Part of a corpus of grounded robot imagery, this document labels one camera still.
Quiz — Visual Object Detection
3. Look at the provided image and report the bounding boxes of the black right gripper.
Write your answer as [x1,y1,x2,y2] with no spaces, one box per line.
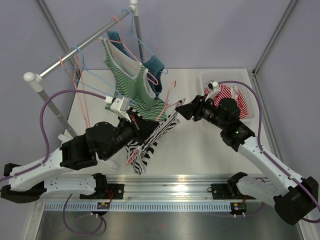
[175,94,228,130]

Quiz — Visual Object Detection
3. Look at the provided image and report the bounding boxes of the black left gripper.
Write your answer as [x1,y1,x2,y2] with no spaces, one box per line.
[102,110,160,161]

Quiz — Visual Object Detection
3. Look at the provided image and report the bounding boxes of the pink hanger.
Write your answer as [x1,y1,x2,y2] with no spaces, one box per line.
[108,16,159,86]
[124,80,186,166]
[59,55,91,128]

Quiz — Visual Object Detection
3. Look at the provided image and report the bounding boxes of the black white striped tank top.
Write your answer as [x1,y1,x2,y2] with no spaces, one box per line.
[124,110,180,175]

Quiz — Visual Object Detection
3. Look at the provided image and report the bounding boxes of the red white striped tank top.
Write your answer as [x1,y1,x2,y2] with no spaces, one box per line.
[203,84,249,118]

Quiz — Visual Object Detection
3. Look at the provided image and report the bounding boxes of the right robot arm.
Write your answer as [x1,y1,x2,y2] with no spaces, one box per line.
[176,95,320,225]

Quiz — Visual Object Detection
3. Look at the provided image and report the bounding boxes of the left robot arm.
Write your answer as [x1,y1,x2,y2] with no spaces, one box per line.
[0,116,160,204]

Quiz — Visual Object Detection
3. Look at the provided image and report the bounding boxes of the green white striped tank top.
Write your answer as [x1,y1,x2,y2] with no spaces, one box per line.
[100,38,167,122]

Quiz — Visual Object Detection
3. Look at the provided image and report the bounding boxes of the pink hanger under teal top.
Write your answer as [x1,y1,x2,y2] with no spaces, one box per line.
[108,16,159,86]

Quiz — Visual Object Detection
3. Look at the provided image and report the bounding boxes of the teal tank top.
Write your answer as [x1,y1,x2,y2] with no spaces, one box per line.
[107,30,166,100]

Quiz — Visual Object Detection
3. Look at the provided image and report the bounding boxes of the white plastic basket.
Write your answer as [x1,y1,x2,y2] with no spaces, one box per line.
[199,68,259,122]

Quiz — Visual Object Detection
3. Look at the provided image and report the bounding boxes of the silver clothes rack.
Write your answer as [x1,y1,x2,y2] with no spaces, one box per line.
[22,0,171,170]

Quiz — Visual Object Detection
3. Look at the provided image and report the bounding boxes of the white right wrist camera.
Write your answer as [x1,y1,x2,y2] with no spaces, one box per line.
[205,81,220,100]

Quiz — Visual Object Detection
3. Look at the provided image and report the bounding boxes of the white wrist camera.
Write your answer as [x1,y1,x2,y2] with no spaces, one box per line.
[104,95,131,123]
[205,81,220,100]

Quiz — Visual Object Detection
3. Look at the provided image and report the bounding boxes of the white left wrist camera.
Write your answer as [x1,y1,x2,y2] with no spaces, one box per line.
[104,95,131,123]

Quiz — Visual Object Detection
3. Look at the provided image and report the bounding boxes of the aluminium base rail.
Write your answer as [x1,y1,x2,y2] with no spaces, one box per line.
[42,174,281,201]

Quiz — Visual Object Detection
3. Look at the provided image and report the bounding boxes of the blue wire hanger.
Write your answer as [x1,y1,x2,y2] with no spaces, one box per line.
[121,8,154,62]

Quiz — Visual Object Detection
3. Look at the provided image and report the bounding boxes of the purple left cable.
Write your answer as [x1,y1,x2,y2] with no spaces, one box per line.
[0,90,108,237]

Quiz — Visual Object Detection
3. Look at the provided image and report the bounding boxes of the purple cable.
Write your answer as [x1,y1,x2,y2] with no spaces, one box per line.
[217,80,320,225]
[0,90,108,237]

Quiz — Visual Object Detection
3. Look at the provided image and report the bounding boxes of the perforated cable duct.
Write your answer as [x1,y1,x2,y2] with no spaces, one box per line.
[44,201,231,212]

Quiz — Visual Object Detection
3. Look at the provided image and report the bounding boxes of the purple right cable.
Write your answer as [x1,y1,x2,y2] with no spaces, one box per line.
[217,80,320,225]

